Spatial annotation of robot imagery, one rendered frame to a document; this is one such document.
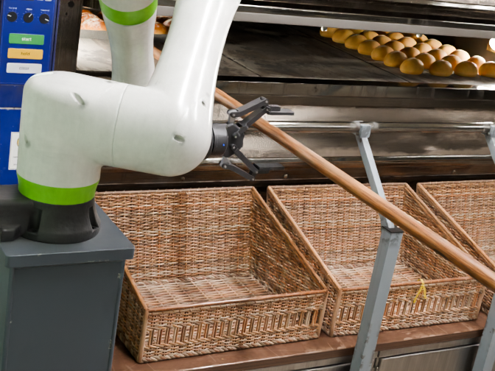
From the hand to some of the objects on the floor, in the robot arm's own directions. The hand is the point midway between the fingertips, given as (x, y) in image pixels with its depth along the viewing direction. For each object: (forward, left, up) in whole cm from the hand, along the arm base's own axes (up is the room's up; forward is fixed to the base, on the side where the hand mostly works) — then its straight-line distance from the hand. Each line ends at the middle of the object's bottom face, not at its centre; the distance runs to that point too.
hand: (282, 139), depth 219 cm
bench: (+46, +27, -119) cm, 131 cm away
